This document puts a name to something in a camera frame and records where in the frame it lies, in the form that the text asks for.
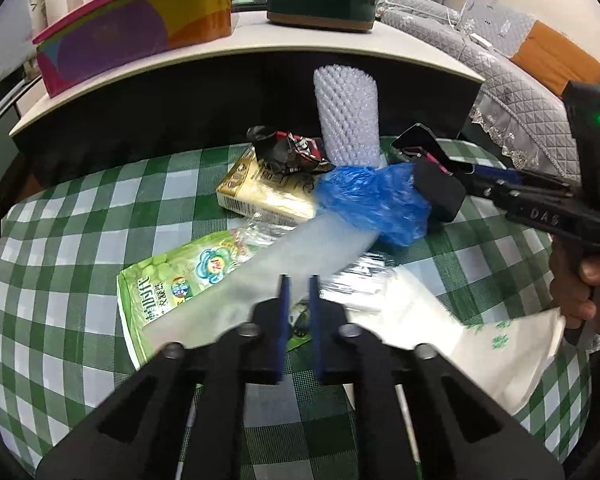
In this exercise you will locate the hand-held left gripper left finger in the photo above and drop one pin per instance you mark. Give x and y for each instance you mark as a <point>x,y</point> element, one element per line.
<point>283,330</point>

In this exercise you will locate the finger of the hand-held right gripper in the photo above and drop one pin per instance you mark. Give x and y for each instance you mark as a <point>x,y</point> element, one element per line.
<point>500,174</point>
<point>487,195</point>

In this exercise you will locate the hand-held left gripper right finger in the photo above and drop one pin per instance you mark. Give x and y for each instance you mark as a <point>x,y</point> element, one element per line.
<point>317,330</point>

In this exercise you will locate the small black box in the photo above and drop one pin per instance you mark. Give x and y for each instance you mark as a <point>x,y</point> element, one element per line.
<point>437,190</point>

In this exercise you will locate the frosted plastic strip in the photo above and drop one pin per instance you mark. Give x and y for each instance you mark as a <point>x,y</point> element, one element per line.
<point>290,250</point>

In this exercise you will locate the white foam net sleeve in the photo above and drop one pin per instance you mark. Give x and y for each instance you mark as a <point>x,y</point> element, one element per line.
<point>347,120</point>

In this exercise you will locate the crumpled clear plastic wrap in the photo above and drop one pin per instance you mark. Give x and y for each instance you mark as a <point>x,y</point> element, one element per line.
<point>360,280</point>

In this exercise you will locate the grey quilted sofa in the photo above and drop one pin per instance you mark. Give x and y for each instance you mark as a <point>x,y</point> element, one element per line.
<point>510,90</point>

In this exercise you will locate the black pink-edged carton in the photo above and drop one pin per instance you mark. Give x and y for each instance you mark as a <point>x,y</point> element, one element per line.
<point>420,137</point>

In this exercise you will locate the orange cushion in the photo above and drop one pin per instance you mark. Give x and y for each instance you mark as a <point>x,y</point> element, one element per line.
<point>555,57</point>

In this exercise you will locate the blue plastic bag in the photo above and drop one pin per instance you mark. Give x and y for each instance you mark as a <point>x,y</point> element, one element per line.
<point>370,200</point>

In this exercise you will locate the green tissue packet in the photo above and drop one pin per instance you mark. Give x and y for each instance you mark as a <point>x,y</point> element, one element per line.
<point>180,270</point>

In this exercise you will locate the gold drink carton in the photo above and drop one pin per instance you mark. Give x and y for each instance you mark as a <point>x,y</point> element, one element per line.
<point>265,195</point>

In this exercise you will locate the grey quilted pillow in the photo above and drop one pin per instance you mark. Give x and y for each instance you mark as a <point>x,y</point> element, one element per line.
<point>500,25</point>

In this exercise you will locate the black red snack wrapper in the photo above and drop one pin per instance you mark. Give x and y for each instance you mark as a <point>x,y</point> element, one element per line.
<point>290,152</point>

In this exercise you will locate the green checked tablecloth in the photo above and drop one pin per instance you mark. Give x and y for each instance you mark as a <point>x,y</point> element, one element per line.
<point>80,240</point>

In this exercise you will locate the dark green round box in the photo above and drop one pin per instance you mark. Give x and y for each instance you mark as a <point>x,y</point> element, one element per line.
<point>320,5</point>

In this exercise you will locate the white top coffee table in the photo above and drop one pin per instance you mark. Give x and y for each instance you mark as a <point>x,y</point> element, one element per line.
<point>260,42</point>

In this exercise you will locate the multicoloured gift box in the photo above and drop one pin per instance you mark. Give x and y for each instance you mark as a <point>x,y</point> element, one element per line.
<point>130,35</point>

